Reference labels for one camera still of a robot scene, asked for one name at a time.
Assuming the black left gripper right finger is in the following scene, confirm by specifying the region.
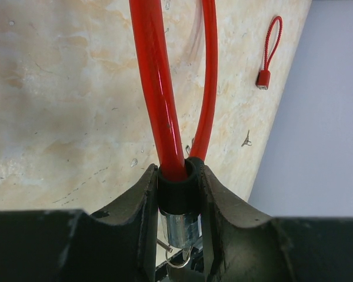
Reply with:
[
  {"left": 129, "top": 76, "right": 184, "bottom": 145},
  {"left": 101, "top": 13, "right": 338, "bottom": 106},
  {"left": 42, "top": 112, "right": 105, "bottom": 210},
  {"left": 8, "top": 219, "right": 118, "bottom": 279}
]
[{"left": 201, "top": 167, "right": 353, "bottom": 281}]

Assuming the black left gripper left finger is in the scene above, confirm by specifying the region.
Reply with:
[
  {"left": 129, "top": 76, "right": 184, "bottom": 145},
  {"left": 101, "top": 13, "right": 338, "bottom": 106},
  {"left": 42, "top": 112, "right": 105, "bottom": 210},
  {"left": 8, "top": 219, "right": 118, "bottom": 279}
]
[{"left": 0, "top": 165, "right": 158, "bottom": 281}]

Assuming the red cable lock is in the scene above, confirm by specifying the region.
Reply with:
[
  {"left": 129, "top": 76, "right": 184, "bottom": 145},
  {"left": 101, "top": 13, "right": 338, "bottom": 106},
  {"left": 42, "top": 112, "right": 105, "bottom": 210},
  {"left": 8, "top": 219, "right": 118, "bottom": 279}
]
[{"left": 129, "top": 1, "right": 218, "bottom": 249}]

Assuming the silver key bunch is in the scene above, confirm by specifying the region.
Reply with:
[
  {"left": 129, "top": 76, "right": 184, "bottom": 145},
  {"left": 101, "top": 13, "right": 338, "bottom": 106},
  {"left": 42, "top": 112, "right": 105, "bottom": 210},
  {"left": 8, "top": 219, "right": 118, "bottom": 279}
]
[{"left": 156, "top": 239, "right": 193, "bottom": 269}]

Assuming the small silver key pair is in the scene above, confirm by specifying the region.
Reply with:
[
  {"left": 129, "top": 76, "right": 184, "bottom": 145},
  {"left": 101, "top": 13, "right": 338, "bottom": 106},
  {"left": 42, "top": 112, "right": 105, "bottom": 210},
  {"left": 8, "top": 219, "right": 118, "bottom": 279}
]
[{"left": 241, "top": 130, "right": 252, "bottom": 147}]

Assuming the red cable padlock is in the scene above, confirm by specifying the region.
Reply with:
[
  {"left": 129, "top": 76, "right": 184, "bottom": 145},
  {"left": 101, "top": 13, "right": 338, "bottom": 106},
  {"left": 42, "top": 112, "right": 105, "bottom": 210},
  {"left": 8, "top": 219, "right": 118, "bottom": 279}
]
[{"left": 255, "top": 15, "right": 283, "bottom": 90}]

